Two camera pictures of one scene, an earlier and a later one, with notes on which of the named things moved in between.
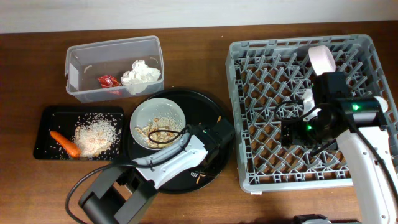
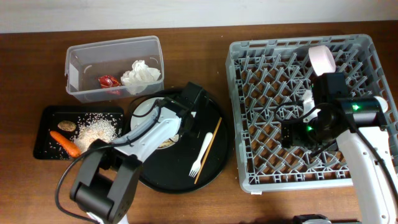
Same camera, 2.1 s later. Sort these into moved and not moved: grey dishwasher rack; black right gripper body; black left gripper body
Moved: black left gripper body
Not moved: grey dishwasher rack; black right gripper body
